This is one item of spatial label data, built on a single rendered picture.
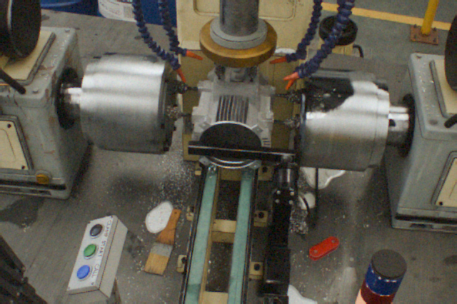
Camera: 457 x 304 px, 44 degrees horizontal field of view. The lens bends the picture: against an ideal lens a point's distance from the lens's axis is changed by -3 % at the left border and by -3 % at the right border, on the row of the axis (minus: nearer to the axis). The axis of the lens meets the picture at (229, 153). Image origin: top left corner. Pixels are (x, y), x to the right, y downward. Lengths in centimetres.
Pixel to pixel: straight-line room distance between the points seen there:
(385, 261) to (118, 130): 71
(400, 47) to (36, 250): 267
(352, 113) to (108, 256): 62
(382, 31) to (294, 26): 223
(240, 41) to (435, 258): 73
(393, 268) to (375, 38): 280
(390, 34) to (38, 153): 267
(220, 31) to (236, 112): 19
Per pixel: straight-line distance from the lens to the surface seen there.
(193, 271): 130
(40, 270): 150
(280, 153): 138
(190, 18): 158
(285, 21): 156
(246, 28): 131
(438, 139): 136
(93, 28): 224
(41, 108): 141
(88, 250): 117
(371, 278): 100
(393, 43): 368
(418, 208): 154
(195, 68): 152
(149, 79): 138
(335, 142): 136
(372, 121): 136
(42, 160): 154
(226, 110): 138
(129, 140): 141
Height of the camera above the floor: 201
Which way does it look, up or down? 46 degrees down
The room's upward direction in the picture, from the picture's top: 2 degrees clockwise
